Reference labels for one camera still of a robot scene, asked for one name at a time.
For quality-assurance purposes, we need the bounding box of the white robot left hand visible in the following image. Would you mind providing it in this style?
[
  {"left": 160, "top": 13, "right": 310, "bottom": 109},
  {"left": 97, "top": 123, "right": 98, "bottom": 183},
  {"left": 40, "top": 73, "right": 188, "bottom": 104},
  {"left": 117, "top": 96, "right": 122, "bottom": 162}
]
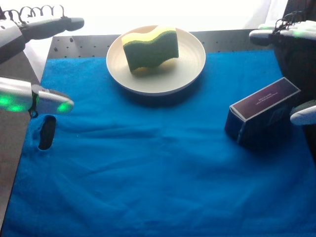
[{"left": 0, "top": 16, "right": 85, "bottom": 50}]

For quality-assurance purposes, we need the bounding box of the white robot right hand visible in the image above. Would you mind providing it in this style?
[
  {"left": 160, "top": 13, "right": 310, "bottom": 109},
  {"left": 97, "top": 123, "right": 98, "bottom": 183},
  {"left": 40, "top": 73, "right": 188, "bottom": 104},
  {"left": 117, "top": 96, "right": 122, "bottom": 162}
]
[{"left": 249, "top": 21, "right": 316, "bottom": 47}]

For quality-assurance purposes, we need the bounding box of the maroon and white small box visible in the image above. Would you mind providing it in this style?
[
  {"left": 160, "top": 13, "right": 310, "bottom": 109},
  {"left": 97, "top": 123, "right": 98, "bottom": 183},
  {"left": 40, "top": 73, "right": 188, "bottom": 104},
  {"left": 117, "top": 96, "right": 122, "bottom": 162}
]
[{"left": 224, "top": 77, "right": 302, "bottom": 149}]

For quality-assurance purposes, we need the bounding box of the yellow green sponge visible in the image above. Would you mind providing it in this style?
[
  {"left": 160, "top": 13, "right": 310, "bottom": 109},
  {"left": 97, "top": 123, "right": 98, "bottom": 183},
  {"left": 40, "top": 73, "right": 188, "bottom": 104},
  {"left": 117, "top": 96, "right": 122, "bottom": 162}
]
[{"left": 122, "top": 25, "right": 180, "bottom": 75}]

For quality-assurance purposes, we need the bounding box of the white round plate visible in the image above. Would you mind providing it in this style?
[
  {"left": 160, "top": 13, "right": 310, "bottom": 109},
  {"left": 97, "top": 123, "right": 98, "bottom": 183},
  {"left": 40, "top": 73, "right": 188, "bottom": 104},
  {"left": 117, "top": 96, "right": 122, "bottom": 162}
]
[{"left": 106, "top": 24, "right": 206, "bottom": 96}]

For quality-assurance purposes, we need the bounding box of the blue table cloth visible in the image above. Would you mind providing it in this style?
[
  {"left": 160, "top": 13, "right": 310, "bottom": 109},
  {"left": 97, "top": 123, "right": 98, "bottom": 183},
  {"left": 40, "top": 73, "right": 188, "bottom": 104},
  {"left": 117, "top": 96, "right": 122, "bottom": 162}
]
[{"left": 0, "top": 50, "right": 316, "bottom": 237}]

